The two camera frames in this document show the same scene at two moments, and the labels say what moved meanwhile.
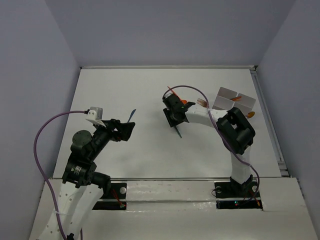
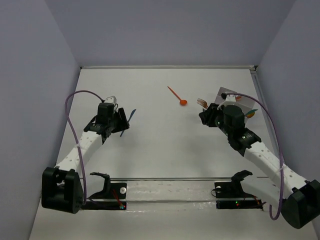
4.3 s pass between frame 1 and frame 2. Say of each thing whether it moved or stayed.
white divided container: stayed
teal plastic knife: moved
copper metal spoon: stayed
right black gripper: moved
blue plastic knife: stayed
